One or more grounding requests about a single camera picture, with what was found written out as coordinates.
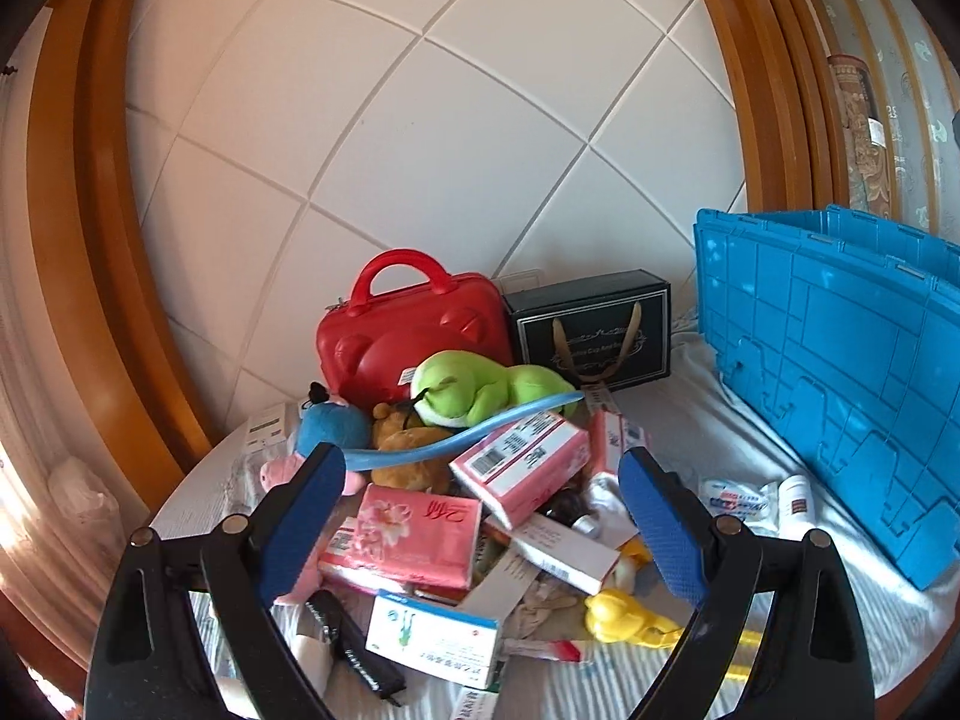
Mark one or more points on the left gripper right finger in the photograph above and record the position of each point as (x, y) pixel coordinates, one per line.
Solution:
(812, 661)

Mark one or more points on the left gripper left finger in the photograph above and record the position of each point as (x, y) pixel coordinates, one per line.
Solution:
(148, 661)

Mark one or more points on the white cream tube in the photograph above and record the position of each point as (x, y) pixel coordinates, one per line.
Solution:
(796, 508)

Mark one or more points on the toothpaste box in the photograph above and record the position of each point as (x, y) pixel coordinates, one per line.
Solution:
(756, 506)

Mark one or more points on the black pouch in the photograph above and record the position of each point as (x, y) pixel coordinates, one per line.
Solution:
(348, 642)

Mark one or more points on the yellow duck snowball clamp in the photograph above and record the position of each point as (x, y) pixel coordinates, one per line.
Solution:
(615, 617)

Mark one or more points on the white long box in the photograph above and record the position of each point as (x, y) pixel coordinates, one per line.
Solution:
(564, 554)

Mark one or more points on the pink tissue pack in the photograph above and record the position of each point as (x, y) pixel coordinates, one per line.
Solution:
(400, 538)

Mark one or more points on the blue bird plush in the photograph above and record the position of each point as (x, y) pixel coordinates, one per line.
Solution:
(324, 419)

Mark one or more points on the white green medicine box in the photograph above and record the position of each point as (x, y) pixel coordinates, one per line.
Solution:
(434, 639)

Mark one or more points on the blue plastic storage crate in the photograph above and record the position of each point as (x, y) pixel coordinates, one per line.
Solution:
(840, 329)

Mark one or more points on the brown bear plush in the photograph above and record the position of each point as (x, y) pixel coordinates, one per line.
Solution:
(399, 428)

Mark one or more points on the pink barcode box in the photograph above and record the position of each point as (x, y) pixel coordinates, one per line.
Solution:
(516, 470)

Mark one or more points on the red toy suitcase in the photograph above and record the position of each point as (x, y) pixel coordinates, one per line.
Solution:
(404, 307)

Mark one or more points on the black gift box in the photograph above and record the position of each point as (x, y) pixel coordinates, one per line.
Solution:
(611, 330)

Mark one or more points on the green frog plush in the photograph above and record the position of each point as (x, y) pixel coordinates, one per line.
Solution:
(461, 389)

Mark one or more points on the rolled patterned carpet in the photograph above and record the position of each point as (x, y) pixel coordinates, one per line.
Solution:
(864, 137)

